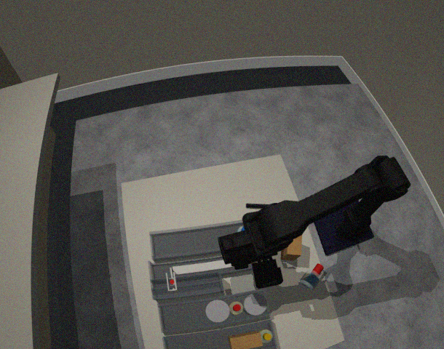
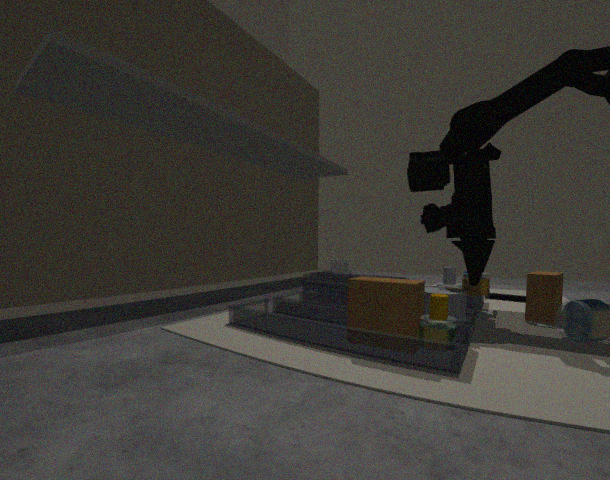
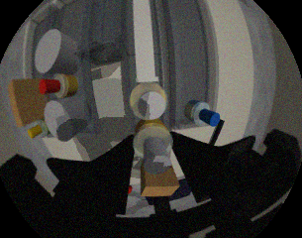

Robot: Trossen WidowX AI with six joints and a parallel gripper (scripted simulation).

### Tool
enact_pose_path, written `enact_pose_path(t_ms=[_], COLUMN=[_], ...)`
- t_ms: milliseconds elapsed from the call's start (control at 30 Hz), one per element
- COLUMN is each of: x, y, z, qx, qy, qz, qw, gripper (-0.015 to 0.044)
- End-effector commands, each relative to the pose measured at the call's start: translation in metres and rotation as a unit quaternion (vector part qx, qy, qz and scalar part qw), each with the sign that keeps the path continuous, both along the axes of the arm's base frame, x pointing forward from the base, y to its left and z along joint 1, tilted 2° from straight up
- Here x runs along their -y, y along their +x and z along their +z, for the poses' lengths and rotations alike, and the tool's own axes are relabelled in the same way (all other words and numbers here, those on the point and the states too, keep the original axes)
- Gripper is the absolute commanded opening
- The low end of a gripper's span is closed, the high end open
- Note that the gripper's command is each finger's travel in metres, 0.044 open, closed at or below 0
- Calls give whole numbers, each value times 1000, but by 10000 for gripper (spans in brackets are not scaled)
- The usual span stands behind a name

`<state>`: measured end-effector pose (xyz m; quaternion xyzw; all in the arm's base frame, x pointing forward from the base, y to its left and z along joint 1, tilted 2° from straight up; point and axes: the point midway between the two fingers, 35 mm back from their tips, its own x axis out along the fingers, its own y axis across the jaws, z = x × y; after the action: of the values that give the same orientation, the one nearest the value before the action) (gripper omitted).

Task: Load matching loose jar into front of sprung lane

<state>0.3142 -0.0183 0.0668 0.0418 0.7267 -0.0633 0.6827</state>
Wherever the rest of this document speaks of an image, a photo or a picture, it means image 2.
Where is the brown rectangular block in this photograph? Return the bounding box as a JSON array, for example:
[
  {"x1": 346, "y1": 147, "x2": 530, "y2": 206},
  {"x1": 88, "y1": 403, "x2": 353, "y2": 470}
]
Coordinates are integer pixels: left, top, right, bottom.
[{"x1": 347, "y1": 277, "x2": 425, "y2": 338}]

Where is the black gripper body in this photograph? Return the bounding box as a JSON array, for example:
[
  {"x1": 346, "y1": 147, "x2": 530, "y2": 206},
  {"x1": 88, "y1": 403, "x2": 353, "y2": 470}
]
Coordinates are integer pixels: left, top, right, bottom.
[{"x1": 446, "y1": 184, "x2": 496, "y2": 241}]

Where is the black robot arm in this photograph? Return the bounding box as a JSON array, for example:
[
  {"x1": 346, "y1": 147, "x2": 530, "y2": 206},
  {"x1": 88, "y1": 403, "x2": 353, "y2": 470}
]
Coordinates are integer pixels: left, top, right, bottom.
[{"x1": 407, "y1": 46, "x2": 610, "y2": 233}]

